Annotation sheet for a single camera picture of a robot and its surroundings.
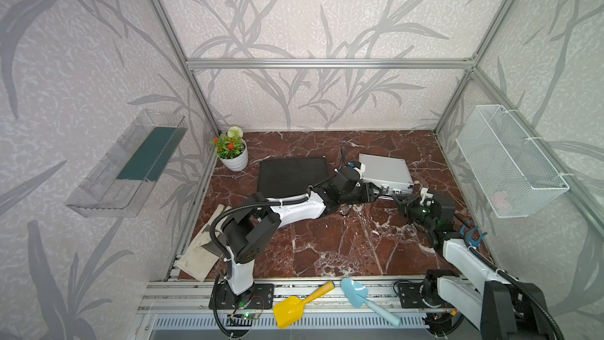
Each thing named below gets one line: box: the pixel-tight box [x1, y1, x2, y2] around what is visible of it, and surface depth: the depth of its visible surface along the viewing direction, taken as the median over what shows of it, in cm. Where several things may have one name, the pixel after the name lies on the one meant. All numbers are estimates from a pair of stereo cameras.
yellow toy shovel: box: [272, 280, 336, 329], surface depth 73 cm
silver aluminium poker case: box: [358, 153, 415, 195], surface depth 89 cm
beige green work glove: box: [175, 204, 232, 282], surface depth 82 cm
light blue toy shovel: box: [341, 277, 402, 329], surface depth 75 cm
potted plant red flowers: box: [209, 125, 249, 172], surface depth 100 cm
